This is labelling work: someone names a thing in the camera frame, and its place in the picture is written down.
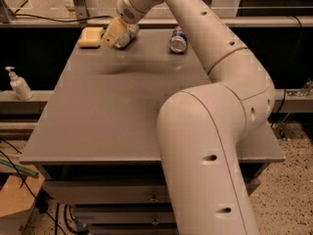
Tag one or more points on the metal clamp bracket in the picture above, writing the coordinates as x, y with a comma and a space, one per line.
304, 90

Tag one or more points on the top grey drawer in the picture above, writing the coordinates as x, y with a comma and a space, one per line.
103, 192

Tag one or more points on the yellow sponge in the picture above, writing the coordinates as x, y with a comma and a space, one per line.
90, 37

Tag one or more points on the left metal bracket post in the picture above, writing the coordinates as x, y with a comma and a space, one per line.
80, 9

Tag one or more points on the grey drawer cabinet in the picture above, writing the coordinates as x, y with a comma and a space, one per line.
101, 121

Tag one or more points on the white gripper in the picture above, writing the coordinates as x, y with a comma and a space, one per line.
127, 13

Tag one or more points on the middle grey drawer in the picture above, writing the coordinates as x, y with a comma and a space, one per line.
119, 214

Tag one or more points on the white pump soap bottle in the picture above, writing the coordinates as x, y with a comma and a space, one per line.
19, 85

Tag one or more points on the white green 7up can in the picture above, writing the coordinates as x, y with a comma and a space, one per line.
129, 35

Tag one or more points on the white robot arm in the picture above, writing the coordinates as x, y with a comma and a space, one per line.
198, 128

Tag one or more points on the cardboard box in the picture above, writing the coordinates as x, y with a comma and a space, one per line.
17, 203

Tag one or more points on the green rod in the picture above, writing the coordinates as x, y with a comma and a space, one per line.
19, 168

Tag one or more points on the blue pepsi can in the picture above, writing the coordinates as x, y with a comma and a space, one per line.
178, 40

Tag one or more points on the bottom grey drawer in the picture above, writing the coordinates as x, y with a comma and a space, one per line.
133, 229

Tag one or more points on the grey drawer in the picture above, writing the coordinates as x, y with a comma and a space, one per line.
103, 192
119, 214
133, 229

